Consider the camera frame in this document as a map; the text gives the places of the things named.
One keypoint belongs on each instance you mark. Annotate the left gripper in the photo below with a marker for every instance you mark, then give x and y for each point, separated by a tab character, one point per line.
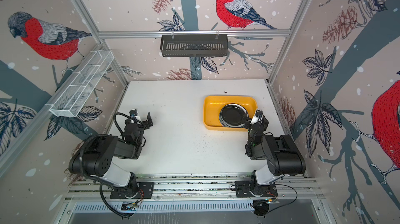
149	121

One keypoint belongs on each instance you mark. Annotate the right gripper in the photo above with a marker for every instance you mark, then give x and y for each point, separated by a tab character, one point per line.
248	125

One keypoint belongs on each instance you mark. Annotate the yellow plastic bin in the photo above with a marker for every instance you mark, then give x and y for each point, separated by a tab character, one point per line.
215	103

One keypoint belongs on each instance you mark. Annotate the white plate black rim back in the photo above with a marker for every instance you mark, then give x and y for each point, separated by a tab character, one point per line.
240	125

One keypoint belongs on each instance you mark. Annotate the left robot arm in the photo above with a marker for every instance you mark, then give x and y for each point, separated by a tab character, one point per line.
94	159

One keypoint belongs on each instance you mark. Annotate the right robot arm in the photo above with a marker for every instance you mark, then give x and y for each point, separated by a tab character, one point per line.
281	154

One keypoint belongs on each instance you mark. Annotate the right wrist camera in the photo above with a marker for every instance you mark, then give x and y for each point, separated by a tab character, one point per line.
258	117

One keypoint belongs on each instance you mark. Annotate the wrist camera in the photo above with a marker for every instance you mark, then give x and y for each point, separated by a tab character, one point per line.
134	114
258	117

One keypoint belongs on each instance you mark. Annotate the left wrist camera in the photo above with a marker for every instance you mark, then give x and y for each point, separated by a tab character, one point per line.
134	114

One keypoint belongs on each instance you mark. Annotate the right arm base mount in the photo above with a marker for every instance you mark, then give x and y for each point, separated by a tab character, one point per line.
249	189

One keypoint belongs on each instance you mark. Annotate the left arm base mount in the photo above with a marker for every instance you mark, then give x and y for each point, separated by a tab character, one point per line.
138	190

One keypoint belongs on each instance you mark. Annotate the black hanging wall basket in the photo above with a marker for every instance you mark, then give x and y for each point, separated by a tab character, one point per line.
194	45

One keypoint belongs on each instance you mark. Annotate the white wire mesh shelf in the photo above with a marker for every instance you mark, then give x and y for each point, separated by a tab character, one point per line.
74	97

